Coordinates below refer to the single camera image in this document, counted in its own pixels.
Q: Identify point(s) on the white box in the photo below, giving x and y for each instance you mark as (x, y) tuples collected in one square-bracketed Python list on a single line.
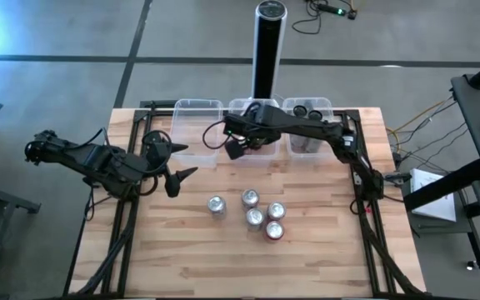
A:
[(436, 196)]

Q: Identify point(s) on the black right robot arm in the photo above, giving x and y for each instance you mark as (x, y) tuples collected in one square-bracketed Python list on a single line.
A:
[(319, 127)]

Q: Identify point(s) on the black power strip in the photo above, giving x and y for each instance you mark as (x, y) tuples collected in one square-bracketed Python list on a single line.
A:
[(331, 9)]

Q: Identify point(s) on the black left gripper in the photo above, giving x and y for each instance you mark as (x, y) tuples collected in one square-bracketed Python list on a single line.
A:
[(156, 154)]

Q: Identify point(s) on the small black plug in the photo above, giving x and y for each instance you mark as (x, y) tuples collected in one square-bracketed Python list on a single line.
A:
[(351, 14)]

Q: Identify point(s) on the dark grey metal stand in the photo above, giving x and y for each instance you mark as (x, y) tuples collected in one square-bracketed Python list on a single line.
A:
[(6, 200)]

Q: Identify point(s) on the black and white tower fan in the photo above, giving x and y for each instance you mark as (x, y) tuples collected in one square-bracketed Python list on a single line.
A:
[(268, 50)]

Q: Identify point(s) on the black aluminium rig frame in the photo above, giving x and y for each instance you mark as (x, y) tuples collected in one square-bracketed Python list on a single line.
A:
[(152, 105)]

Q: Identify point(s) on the caster wheel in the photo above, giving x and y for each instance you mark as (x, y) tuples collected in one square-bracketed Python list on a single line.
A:
[(471, 265)]

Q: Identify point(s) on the silver Diet Coke can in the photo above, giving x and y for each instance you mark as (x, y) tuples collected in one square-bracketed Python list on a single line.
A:
[(276, 210), (255, 216), (216, 204), (250, 196)]

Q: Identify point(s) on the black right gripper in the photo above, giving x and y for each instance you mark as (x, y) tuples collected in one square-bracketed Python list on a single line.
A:
[(252, 125)]

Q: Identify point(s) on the clear plastic bin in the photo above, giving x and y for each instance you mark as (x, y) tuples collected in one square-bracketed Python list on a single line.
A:
[(261, 160), (325, 106), (194, 125)]

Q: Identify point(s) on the black desk beam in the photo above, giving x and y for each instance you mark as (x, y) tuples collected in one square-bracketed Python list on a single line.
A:
[(444, 185)]

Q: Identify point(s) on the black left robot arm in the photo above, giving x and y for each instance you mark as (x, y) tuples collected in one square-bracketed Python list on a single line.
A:
[(86, 156)]

